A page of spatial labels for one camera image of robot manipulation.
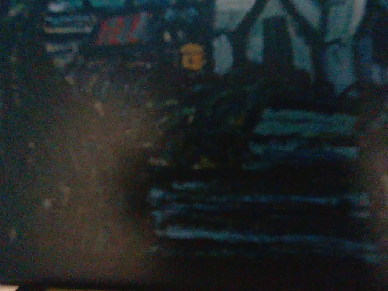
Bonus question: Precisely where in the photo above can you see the starry night painting tin box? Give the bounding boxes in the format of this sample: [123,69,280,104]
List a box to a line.
[0,0,388,284]

